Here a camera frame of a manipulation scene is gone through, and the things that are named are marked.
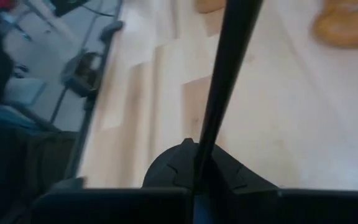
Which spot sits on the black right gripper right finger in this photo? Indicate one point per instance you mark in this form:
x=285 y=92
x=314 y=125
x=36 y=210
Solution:
x=232 y=174

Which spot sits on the amber glass candle holder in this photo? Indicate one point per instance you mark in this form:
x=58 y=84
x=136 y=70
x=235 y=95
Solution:
x=208 y=4
x=346 y=25

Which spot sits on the black aluminium table frame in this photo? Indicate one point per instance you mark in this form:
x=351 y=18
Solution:
x=87 y=118

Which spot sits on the black table edge clamp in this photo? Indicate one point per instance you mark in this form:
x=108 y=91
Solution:
x=110 y=29
x=79 y=76

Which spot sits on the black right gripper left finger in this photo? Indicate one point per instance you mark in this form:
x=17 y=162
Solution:
x=172 y=168

